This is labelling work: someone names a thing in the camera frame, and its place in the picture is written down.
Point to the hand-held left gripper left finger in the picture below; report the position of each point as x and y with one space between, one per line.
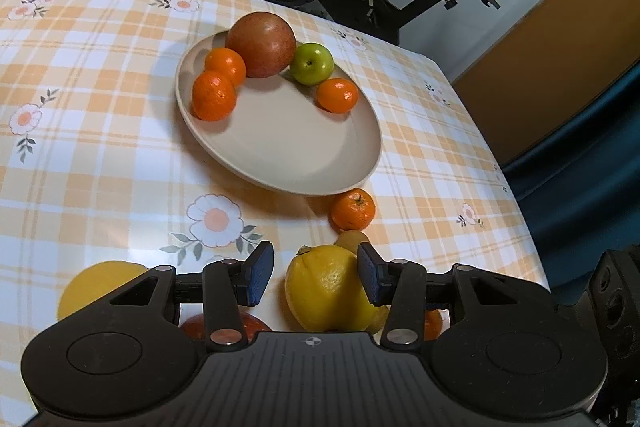
260 274

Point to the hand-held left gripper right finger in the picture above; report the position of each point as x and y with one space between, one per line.
367 274

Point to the yellow lemon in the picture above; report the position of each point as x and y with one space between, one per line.
325 292

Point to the glossy red apple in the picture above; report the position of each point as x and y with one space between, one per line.
255 324

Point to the orange mandarin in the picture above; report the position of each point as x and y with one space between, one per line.
434 324
225 63
337 96
352 209
214 97

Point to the beige plate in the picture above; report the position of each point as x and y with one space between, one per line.
290 147

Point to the yellow grapefruit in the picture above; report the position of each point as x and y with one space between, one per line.
95 287

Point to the small green apple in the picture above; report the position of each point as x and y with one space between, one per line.
312 64

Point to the brownish red apple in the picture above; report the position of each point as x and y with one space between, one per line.
260 44

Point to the brown longan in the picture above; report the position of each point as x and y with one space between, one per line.
352 239

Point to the dark teal curtain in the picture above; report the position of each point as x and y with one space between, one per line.
590 207

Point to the orange checked floral tablecloth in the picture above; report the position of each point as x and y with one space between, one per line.
100 132

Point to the brown wooden panel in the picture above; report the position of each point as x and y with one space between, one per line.
550 82

